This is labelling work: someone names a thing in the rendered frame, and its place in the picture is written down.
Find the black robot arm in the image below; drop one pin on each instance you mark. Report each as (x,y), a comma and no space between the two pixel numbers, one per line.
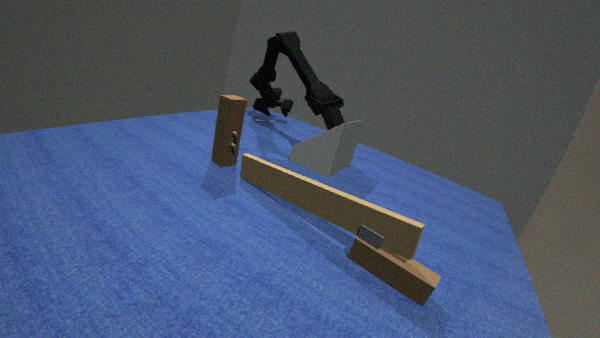
(318,95)

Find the long tan wooden bar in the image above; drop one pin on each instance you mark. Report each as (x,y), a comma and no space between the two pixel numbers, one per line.
(401,235)

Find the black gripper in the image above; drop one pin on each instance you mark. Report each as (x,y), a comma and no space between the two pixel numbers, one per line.
(261,104)

